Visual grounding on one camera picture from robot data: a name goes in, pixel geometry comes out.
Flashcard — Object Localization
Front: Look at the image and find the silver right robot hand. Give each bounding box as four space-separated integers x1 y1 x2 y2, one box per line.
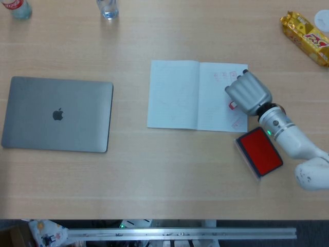
225 69 273 116

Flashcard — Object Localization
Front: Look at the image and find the open white lined notebook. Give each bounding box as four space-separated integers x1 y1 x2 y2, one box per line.
147 60 249 133

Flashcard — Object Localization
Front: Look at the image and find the red ink pad case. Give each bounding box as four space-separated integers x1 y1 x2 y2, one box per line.
234 126 284 181

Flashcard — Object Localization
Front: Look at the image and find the gold snack package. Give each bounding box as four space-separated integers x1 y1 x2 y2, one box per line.
280 10 329 68

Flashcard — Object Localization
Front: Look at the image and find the white round lid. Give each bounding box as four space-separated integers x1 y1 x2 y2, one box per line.
314 9 329 33

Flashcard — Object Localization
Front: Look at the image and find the clear water bottle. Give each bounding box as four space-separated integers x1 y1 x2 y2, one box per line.
96 0 120 21

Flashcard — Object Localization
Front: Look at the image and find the grey closed laptop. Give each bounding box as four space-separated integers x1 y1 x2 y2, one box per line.
1 76 114 153

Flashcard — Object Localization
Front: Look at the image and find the red label cola bottle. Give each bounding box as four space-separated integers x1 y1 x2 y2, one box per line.
4 0 33 21

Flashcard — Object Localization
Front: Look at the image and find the white patterned bag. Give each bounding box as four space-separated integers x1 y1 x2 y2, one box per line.
27 220 70 247

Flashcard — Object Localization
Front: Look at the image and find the brown cardboard box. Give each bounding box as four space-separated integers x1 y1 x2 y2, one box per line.
0 223 34 247

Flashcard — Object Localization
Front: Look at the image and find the aluminium rail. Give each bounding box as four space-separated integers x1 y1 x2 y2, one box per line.
67 227 298 242

